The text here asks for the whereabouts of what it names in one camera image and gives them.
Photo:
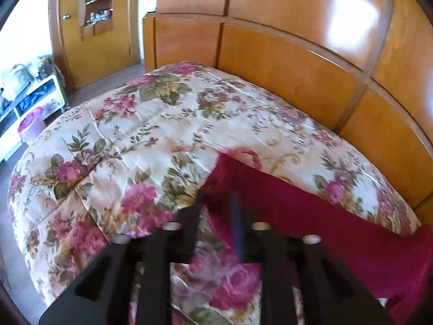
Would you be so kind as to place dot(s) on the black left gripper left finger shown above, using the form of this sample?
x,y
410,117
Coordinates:
x,y
101,294

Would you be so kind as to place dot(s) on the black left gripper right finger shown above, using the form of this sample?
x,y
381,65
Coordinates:
x,y
330,293

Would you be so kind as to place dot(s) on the crimson red knit garment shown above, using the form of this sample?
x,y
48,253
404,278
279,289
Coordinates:
x,y
392,266

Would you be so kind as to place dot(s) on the floral quilted bedspread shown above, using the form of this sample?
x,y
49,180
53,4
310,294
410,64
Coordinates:
x,y
128,160

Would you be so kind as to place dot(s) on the pink plastic bucket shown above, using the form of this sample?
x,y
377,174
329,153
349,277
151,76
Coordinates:
x,y
32,126

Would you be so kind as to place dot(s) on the white shelf unit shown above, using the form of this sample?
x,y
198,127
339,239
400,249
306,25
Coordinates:
x,y
47,94

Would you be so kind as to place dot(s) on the grey bag on shelf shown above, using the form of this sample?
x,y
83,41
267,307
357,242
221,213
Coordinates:
x,y
14,81

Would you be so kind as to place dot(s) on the wooden wardrobe with shelves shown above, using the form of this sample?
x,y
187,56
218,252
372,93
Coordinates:
x,y
92,39

